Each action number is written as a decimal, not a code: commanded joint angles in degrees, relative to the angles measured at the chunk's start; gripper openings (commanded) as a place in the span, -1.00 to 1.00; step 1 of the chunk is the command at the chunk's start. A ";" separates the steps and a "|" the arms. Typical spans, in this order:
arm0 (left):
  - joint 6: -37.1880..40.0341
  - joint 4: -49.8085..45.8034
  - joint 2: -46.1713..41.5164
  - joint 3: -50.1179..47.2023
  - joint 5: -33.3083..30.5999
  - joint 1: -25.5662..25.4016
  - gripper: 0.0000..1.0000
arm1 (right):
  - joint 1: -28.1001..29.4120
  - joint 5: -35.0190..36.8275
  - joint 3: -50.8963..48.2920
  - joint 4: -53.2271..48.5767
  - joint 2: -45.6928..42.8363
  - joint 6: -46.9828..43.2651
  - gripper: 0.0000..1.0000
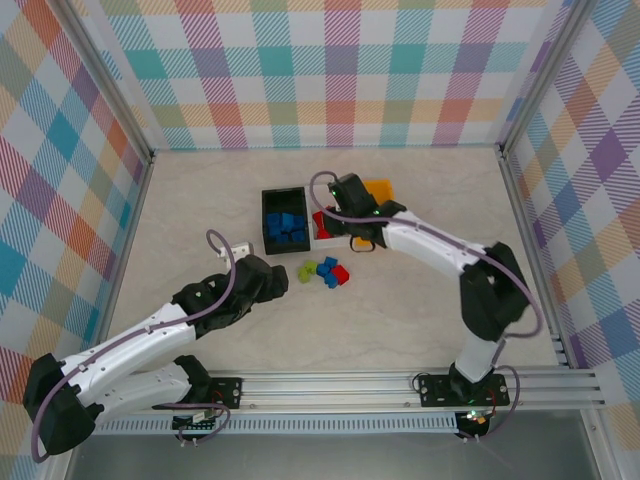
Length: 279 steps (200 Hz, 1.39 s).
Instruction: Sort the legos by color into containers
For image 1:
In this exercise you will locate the white plastic bin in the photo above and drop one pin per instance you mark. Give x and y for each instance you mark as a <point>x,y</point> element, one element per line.
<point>329,244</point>

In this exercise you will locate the aluminium frame post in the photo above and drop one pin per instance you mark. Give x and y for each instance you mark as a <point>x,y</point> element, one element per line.
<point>111,75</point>
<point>542,75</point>

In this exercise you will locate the long blue lego brick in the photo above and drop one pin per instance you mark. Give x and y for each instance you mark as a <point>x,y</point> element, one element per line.
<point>274,223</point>

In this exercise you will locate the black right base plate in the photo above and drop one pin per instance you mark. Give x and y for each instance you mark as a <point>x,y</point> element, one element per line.
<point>435,390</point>

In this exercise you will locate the black plastic bin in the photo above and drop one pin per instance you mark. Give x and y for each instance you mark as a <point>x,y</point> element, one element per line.
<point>285,200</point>

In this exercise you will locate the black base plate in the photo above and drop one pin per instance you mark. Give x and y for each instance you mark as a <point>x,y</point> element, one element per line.
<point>230,392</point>
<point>435,390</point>

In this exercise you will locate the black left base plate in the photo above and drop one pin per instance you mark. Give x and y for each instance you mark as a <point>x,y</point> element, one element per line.
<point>230,392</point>

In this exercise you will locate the aluminium frame leg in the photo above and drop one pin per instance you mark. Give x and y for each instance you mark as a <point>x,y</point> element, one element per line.
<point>597,450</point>

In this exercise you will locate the black circuit board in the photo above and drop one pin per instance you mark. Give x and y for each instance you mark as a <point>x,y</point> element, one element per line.
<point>477,421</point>
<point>192,426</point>

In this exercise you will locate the aluminium side rail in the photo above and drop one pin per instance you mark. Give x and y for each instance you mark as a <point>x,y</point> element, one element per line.
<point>525,225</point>
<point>125,250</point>

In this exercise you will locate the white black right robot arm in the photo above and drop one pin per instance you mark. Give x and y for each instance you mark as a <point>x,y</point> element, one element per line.
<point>430,240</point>

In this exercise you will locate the green lego brick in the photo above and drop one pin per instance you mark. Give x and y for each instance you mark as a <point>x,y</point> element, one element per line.
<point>303,274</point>
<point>311,267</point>

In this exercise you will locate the aluminium mounting rail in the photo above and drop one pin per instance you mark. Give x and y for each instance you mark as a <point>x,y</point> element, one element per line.
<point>325,390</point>

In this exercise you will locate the orange plastic bin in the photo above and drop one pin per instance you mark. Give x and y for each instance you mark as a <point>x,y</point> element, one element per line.
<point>380,190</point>

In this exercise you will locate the red lego brick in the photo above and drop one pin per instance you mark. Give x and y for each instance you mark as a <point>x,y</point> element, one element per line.
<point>341,273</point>
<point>324,233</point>
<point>319,220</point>

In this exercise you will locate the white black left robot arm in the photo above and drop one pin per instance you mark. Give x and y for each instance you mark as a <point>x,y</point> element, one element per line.
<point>125,345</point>

